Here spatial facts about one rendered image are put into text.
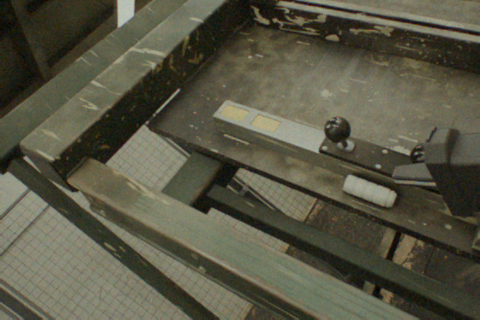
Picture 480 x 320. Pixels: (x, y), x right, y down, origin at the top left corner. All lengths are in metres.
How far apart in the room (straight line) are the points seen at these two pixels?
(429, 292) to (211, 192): 0.40
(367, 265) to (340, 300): 0.15
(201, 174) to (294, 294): 0.33
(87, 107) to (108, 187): 0.17
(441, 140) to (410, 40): 0.48
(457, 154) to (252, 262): 0.29
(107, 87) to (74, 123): 0.10
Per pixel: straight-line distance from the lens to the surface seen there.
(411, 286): 0.66
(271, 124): 0.70
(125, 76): 0.81
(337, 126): 0.54
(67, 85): 1.31
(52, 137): 0.75
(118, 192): 0.67
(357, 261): 0.66
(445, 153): 0.45
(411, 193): 0.65
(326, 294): 0.52
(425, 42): 0.90
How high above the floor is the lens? 1.65
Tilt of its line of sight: 3 degrees down
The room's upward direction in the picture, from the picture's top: 52 degrees counter-clockwise
